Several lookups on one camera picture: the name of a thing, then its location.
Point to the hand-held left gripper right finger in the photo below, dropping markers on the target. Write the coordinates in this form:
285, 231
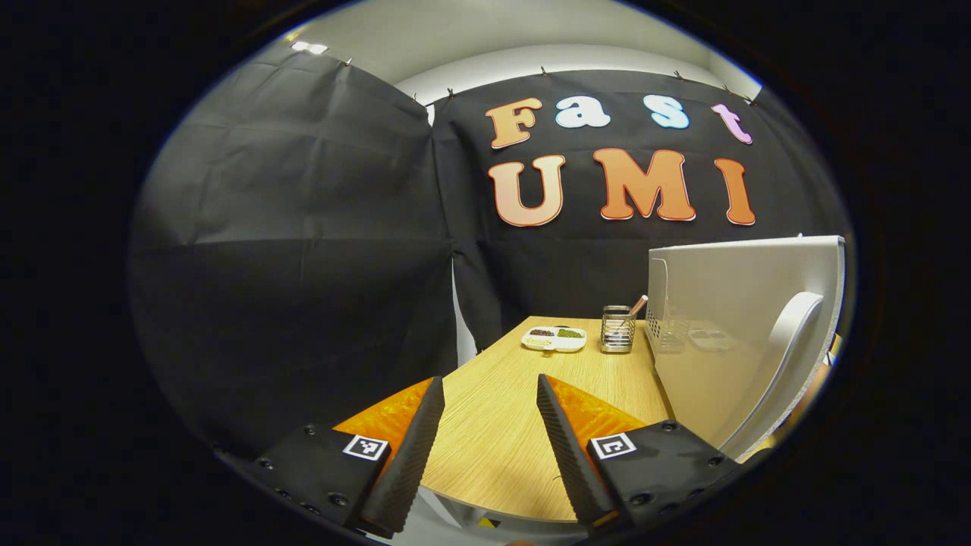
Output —
573, 455

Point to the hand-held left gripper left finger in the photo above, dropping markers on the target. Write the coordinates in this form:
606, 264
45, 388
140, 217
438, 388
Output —
413, 455

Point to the white microwave oven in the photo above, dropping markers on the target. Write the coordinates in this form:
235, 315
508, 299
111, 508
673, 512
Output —
736, 288

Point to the white divided dish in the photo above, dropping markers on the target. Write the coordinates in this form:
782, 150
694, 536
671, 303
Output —
554, 341

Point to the black backdrop cloth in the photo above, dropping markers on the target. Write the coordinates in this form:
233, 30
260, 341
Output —
303, 227

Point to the narrow ceiling light panel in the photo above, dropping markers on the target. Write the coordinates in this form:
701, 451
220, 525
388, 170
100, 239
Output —
309, 48

